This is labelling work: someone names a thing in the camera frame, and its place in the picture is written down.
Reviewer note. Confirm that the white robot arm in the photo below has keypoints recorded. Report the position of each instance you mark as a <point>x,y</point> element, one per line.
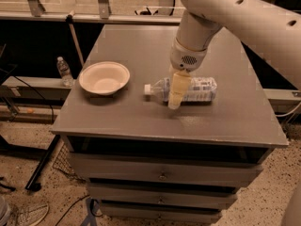
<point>272,32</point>

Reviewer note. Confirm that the small clear water bottle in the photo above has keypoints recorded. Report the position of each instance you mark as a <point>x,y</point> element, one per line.
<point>64,71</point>

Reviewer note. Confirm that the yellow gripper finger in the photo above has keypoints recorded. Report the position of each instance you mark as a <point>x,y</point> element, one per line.
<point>179,86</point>

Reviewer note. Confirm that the wire mesh basket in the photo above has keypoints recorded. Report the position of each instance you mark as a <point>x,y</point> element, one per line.
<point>62,164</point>

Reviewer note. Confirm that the bottom grey drawer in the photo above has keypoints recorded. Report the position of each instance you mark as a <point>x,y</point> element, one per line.
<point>160,212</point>

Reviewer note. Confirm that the metal railing frame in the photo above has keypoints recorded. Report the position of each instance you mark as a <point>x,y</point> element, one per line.
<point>94,11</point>

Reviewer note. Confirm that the grey drawer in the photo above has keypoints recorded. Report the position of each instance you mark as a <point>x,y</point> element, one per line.
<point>161,196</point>
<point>160,170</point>
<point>160,212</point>

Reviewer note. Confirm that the wooden broom stick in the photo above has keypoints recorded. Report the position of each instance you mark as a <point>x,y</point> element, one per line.
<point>69,20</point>

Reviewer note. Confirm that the white paper bowl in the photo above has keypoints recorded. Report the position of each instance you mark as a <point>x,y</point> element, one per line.
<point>104,78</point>

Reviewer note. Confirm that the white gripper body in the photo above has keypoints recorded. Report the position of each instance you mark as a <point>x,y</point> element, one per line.
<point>185,57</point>

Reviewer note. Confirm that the black metal stand leg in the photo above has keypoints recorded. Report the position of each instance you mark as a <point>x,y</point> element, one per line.
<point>33,184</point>

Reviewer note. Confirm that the grey drawer cabinet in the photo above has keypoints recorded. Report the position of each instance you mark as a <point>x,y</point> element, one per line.
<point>239,126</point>

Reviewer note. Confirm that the low grey ledge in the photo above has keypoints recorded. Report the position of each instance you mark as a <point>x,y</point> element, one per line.
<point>22,87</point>

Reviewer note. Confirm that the blue label plastic water bottle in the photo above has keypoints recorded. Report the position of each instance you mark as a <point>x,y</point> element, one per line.
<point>201,89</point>

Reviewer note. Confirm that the middle grey drawer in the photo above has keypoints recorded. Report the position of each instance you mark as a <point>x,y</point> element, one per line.
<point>161,196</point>

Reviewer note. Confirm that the top grey drawer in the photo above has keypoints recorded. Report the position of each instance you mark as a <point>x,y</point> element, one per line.
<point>160,170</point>

